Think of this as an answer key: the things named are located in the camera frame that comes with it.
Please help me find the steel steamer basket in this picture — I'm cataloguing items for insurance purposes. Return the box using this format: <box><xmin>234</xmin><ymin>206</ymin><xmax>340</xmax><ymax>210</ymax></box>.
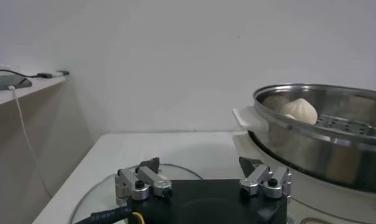
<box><xmin>232</xmin><ymin>83</ymin><xmax>376</xmax><ymax>193</ymax></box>

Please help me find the black cable with USB adapter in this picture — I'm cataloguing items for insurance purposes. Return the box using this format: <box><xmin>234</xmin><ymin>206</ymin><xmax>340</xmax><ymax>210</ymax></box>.
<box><xmin>0</xmin><ymin>69</ymin><xmax>70</xmax><ymax>79</ymax></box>

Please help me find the glass pot lid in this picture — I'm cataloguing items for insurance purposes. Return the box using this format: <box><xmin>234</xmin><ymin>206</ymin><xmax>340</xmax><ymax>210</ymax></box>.
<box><xmin>68</xmin><ymin>163</ymin><xmax>204</xmax><ymax>224</ymax></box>

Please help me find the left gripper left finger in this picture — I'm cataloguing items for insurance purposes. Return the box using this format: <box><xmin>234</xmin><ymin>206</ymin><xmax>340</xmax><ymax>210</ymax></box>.
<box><xmin>114</xmin><ymin>157</ymin><xmax>173</xmax><ymax>208</ymax></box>

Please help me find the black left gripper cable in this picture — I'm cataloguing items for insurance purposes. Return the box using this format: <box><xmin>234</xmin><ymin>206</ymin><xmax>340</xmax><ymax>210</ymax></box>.
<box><xmin>74</xmin><ymin>205</ymin><xmax>146</xmax><ymax>224</ymax></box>

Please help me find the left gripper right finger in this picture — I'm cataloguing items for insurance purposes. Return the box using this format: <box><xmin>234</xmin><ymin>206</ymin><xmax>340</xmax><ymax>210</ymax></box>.
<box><xmin>238</xmin><ymin>156</ymin><xmax>294</xmax><ymax>200</ymax></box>

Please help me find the white charging cable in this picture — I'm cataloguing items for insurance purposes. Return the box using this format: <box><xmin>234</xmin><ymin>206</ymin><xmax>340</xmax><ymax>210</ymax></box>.
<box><xmin>7</xmin><ymin>85</ymin><xmax>53</xmax><ymax>198</ymax></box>

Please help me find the white side table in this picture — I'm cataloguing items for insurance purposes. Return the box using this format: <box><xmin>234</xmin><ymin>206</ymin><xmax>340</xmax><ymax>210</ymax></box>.
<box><xmin>0</xmin><ymin>72</ymin><xmax>69</xmax><ymax>108</ymax></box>

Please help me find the white steamed baozi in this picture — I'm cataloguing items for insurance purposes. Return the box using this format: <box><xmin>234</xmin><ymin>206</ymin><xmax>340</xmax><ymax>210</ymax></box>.
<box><xmin>280</xmin><ymin>97</ymin><xmax>318</xmax><ymax>125</ymax></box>

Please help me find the white electric cooker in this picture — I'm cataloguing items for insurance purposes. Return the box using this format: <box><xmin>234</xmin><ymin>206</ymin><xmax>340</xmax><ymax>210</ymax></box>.
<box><xmin>232</xmin><ymin>133</ymin><xmax>376</xmax><ymax>224</ymax></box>

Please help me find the black smartphone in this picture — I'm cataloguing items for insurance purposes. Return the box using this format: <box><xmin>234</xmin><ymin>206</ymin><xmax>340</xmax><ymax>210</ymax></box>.
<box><xmin>0</xmin><ymin>75</ymin><xmax>32</xmax><ymax>92</ymax></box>

